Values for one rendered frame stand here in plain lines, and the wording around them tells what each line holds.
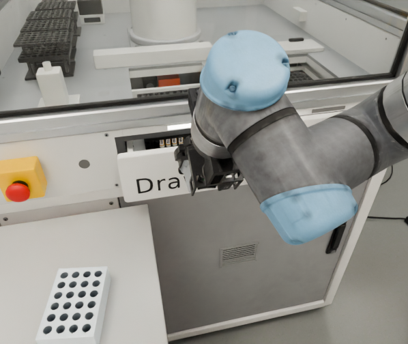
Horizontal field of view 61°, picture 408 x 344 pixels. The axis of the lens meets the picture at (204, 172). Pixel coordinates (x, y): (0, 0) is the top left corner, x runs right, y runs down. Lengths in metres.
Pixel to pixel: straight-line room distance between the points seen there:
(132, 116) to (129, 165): 0.10
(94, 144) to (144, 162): 0.12
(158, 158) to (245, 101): 0.38
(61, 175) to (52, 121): 0.12
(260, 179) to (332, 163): 0.06
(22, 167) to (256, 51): 0.52
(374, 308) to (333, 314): 0.18
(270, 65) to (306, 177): 0.10
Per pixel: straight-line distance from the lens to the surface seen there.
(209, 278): 1.12
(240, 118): 0.31
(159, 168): 0.67
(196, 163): 0.49
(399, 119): 0.36
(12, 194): 0.72
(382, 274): 1.77
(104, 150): 0.73
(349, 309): 1.61
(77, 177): 0.77
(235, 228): 0.97
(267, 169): 0.30
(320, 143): 0.32
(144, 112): 0.68
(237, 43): 0.32
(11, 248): 0.79
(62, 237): 0.77
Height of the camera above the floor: 1.30
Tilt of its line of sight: 38 degrees down
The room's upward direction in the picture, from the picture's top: straight up
